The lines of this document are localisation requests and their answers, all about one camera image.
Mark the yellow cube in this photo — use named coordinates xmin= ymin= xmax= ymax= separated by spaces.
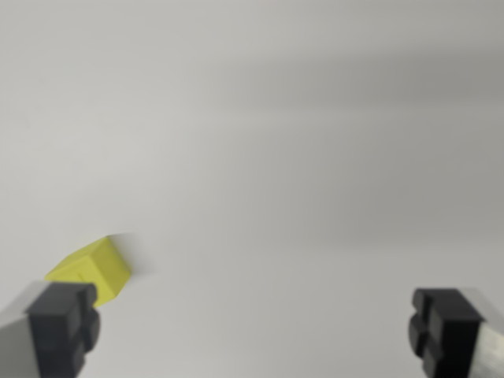
xmin=43 ymin=235 xmax=132 ymax=309

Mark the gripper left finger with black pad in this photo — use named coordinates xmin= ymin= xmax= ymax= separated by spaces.
xmin=0 ymin=280 xmax=102 ymax=378

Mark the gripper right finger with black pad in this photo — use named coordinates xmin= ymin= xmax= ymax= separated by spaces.
xmin=407 ymin=287 xmax=504 ymax=378

